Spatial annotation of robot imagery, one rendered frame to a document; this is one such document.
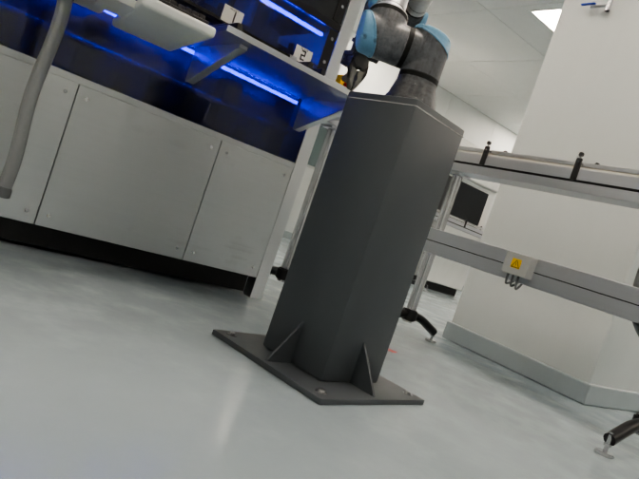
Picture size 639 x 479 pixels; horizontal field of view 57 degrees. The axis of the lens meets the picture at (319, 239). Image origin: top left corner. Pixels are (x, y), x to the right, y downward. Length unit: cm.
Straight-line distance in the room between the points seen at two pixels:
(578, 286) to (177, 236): 154
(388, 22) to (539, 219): 185
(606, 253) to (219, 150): 186
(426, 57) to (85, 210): 125
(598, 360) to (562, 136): 117
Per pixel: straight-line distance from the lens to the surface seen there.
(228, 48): 206
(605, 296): 242
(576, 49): 363
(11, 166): 190
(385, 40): 172
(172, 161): 228
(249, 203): 245
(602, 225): 316
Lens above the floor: 42
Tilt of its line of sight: 2 degrees down
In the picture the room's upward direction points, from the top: 19 degrees clockwise
